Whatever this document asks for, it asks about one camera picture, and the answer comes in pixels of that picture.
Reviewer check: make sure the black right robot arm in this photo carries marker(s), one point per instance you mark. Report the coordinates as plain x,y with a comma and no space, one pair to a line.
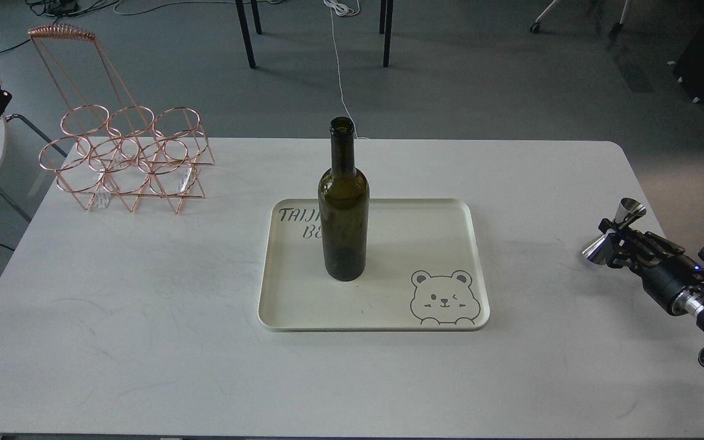
693,303

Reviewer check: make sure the copper wire bottle rack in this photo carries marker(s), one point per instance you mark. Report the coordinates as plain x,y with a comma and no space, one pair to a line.
122,151

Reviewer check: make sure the steel double jigger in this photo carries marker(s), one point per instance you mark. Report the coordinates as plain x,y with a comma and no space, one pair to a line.
603,248

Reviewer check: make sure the dark green wine bottle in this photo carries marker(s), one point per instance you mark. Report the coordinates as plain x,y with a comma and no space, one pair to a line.
343,197

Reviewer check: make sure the cream bear serving tray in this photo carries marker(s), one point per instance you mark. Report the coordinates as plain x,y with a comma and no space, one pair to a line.
423,271

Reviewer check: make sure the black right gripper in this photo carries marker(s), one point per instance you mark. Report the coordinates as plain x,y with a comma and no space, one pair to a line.
666,272

